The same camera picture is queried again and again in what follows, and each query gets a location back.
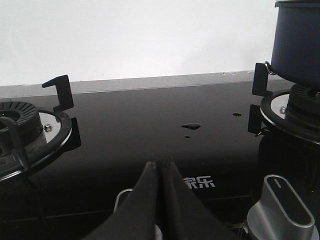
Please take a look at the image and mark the black empty pot support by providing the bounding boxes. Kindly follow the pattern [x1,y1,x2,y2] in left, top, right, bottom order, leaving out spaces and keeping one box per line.
[0,75,74,181]

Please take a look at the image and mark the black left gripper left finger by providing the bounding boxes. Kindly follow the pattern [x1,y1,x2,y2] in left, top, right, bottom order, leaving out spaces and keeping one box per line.
[85,162,159,240]

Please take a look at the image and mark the silver stove knob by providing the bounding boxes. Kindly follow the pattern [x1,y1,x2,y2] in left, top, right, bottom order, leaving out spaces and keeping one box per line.
[247,174,320,240]

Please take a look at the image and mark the black empty burner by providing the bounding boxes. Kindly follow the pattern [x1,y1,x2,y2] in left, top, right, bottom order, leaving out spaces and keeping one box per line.
[0,101,42,161]

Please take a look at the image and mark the dark blue cooking pot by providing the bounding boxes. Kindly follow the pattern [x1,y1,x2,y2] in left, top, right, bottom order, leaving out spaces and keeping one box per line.
[271,0,320,88]

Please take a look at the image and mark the black glass gas stove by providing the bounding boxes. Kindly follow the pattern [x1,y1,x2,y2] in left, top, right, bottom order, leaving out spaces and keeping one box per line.
[0,82,320,240]

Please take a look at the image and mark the black pot support under pot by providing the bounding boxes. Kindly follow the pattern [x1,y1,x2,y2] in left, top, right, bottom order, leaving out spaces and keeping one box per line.
[252,62,320,145]

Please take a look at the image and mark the black burner under pot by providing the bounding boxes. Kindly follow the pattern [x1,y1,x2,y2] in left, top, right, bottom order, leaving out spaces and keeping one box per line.
[287,84,320,126]

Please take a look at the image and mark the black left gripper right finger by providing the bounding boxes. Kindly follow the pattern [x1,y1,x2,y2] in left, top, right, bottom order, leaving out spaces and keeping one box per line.
[161,160,239,240]

